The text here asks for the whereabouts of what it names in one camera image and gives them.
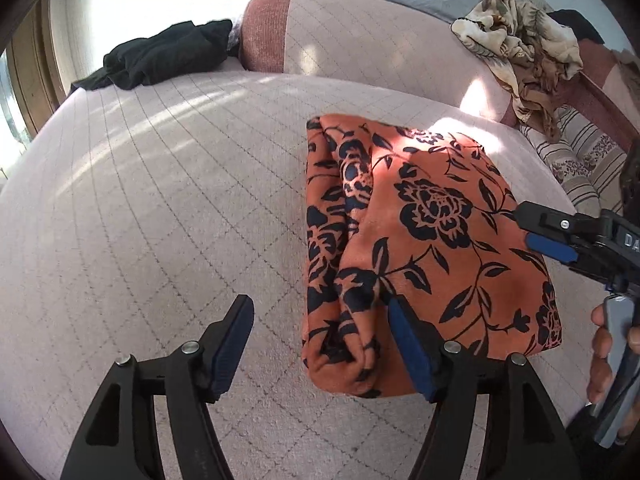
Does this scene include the pink quilted bed cover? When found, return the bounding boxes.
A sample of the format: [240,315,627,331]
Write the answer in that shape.
[1,72,570,479]

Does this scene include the orange black floral garment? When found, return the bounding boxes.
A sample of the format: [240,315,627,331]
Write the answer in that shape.
[302,115,562,399]

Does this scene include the pink quilted bolster cushion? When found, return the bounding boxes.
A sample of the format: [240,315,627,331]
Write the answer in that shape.
[240,0,516,126]

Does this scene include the striped beige pillow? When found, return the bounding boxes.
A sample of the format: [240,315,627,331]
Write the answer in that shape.
[520,106,626,217]

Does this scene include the stained glass wooden door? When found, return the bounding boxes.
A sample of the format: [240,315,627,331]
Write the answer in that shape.
[1,0,65,181]

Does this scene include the person's right hand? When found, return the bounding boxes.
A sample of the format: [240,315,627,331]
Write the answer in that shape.
[584,303,640,443]

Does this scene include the beige brown floral blanket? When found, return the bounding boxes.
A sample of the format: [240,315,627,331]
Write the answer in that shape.
[450,0,584,143]

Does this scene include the black garment on bed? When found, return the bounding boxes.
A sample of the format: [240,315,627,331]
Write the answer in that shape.
[70,20,232,93]

